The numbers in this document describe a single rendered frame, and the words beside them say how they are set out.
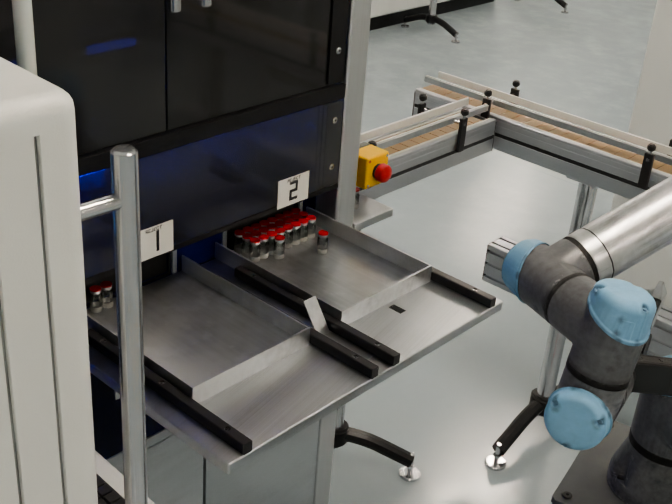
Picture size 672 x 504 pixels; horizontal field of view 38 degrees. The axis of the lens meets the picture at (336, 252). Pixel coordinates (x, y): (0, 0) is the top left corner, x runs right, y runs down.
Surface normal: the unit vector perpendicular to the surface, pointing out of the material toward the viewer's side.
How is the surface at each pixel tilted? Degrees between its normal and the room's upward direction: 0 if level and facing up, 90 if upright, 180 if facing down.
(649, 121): 90
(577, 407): 83
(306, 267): 0
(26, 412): 90
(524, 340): 0
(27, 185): 90
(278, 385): 0
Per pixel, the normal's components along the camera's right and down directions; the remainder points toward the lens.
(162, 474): 0.73, 0.36
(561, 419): -0.47, 0.26
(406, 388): 0.07, -0.88
